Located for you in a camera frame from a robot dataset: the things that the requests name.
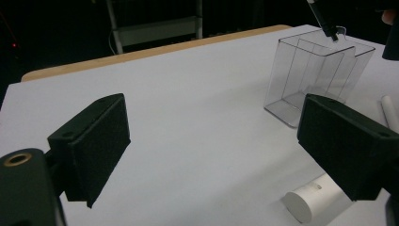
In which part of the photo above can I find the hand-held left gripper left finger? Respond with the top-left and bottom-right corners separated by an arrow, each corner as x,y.
47,92 -> 132,209

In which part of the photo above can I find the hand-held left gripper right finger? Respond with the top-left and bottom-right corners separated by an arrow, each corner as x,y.
296,92 -> 399,202

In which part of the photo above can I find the white pen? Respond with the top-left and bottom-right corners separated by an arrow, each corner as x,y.
380,95 -> 399,135

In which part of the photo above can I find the black pen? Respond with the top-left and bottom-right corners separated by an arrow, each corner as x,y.
306,0 -> 341,42

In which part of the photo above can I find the white cylinder tube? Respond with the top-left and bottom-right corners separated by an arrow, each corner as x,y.
281,173 -> 354,224

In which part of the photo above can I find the clear plastic desk organizer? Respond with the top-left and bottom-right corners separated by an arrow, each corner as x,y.
263,25 -> 376,129

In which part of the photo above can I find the white table board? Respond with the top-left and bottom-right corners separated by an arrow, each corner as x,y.
0,24 -> 399,226

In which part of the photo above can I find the white metal stand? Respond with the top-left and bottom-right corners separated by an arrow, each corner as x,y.
104,0 -> 204,55

